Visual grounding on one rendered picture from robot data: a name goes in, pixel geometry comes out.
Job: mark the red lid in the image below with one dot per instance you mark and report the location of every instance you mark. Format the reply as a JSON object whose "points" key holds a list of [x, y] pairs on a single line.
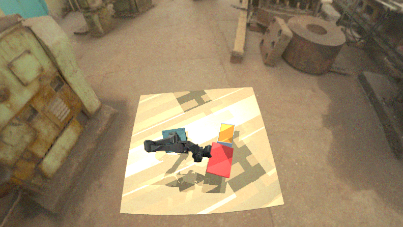
{"points": [[221, 161]]}

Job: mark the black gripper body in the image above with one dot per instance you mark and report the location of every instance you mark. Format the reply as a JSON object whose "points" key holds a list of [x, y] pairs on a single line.
{"points": [[206, 150]]}

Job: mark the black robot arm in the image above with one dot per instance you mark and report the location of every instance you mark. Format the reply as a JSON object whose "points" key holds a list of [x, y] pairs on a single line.
{"points": [[182, 146]]}

